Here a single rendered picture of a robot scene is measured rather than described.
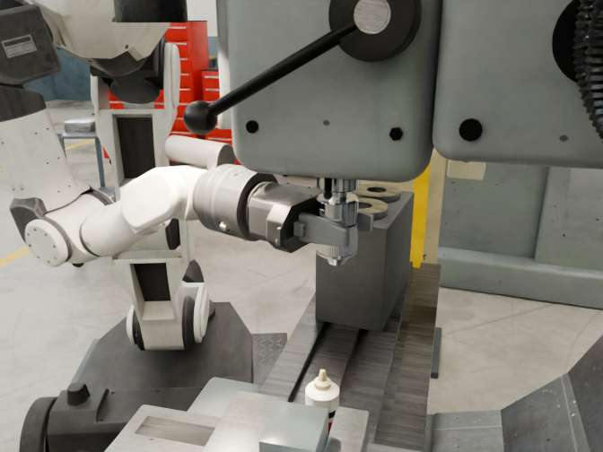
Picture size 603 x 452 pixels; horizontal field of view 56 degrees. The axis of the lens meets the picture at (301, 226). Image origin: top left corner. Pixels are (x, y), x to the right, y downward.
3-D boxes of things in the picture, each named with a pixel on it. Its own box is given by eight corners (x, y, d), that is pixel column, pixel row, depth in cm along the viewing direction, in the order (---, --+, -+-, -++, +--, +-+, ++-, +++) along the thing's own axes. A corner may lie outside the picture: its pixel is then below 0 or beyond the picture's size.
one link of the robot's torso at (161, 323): (138, 322, 162) (107, 183, 133) (208, 320, 163) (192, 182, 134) (128, 366, 150) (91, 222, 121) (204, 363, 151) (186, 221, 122)
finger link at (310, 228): (349, 250, 60) (301, 238, 64) (350, 222, 59) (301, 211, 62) (342, 255, 59) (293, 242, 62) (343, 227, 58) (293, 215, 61)
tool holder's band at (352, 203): (345, 214, 59) (345, 205, 59) (308, 207, 62) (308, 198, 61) (366, 204, 63) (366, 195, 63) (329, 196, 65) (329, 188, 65)
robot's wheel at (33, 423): (56, 444, 149) (44, 380, 142) (75, 443, 149) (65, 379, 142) (26, 505, 130) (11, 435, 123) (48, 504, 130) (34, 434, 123)
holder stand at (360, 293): (313, 320, 98) (314, 211, 91) (351, 271, 117) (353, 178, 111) (381, 334, 94) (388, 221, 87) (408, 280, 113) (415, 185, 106)
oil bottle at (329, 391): (301, 454, 68) (301, 377, 64) (310, 431, 72) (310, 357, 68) (334, 460, 67) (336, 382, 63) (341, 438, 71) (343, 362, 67)
